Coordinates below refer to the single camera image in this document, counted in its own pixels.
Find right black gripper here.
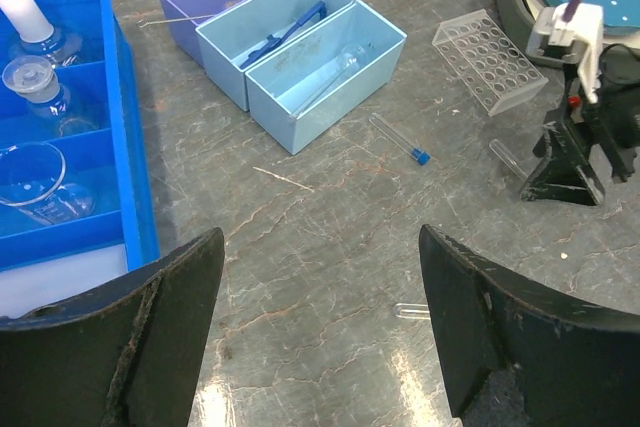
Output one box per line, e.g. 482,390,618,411
519,44,639,206

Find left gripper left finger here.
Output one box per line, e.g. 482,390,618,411
1,227,225,426

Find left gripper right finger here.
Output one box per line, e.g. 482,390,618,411
419,225,639,426

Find blue cap tube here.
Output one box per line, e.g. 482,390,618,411
489,139,528,181
393,303,430,320
369,114,431,166

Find glass funnel dish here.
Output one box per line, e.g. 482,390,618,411
1,142,96,225

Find small glass beaker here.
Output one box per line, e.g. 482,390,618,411
2,55,100,137

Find blue safety glasses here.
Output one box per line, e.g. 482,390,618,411
240,1,328,69

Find clear flask white cap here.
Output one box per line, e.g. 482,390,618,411
1,0,83,68

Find red cap wash bottle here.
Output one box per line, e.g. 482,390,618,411
0,244,127,318

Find glass stirring pipette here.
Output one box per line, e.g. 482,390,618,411
289,44,368,121

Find clear test tube rack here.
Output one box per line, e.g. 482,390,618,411
432,9,548,117

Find dark grey tray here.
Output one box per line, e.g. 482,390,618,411
496,0,536,53

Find blue compartment bin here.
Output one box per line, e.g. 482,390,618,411
1,0,159,271

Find light blue box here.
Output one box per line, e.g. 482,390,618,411
247,0,407,155
196,0,354,112

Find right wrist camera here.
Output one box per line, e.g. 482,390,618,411
525,3,604,104

